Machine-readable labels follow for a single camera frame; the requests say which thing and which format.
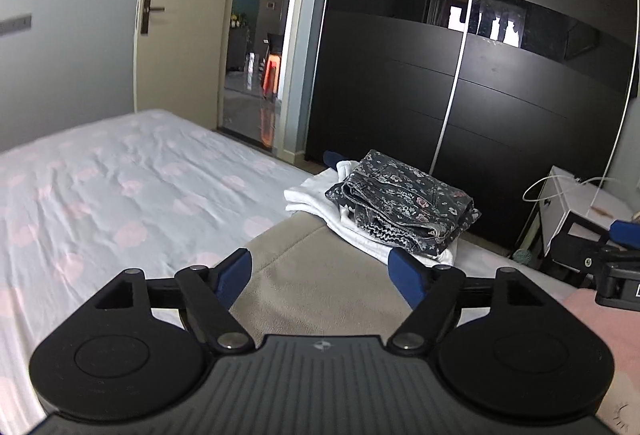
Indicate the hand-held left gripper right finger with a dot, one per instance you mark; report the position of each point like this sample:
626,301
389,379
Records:
405,277

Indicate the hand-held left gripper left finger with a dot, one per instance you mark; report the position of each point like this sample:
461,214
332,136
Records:
232,275

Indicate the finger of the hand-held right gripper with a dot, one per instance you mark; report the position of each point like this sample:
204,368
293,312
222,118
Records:
627,235
570,255

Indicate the dark floral pants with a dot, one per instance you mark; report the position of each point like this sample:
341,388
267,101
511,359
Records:
410,195

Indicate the bedside table with light top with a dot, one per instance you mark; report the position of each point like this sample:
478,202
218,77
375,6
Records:
617,205

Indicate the small teal round object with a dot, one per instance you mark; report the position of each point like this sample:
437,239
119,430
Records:
523,256

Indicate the white box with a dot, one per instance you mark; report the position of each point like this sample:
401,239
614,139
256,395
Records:
560,200

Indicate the beige blanket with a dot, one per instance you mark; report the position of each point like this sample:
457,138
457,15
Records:
310,275

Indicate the blue cloth item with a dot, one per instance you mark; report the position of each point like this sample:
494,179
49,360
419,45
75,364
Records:
332,158

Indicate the bed with pink dotted sheet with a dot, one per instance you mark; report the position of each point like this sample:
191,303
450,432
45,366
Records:
100,195

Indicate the black wardrobe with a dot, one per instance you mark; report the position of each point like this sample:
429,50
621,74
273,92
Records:
390,90

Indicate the orange stool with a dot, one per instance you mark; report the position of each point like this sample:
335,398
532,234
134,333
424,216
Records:
271,75

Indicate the cream door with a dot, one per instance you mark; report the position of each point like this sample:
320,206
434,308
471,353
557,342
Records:
185,40

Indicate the grey wall plate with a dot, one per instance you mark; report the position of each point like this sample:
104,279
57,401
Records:
15,26

